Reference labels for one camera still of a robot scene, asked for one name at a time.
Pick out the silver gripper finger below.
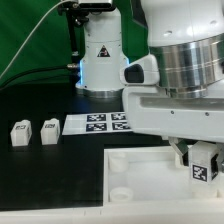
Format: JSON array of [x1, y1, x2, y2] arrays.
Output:
[[216, 147, 224, 173]]

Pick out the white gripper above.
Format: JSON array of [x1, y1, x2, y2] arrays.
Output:
[[120, 55, 224, 167]]

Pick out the white square tabletop part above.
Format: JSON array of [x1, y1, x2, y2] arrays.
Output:
[[103, 146, 219, 203]]

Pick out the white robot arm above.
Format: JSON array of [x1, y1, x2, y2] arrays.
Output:
[[120, 0, 224, 172]]

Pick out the white marker sheet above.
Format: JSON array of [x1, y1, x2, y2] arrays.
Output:
[[62, 112, 131, 135]]

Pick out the black cable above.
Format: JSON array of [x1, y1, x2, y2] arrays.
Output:
[[0, 63, 81, 93]]

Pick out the white cable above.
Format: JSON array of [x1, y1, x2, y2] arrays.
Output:
[[0, 0, 73, 81]]

